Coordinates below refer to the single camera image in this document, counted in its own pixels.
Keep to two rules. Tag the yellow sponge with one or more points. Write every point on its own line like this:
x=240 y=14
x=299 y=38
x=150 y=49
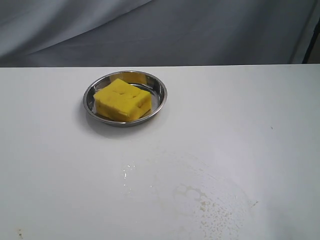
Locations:
x=122 y=102

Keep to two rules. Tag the round stainless steel dish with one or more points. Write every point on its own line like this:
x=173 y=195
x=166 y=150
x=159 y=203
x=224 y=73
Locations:
x=139 y=79

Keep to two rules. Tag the grey fabric backdrop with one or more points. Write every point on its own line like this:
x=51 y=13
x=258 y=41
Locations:
x=143 y=33

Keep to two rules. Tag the black stand pole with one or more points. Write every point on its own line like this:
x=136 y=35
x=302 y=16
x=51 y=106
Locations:
x=312 y=37

